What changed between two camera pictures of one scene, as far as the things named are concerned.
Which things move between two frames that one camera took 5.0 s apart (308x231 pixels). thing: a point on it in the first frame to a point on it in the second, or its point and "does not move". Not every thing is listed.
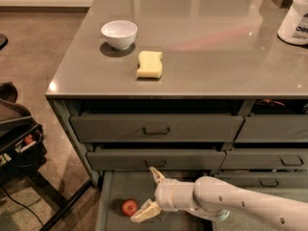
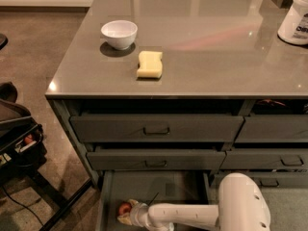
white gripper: (165, 192) to (139, 213)
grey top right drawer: (274, 128) does not move
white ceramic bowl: (120, 34) does not move
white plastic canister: (295, 25) does not move
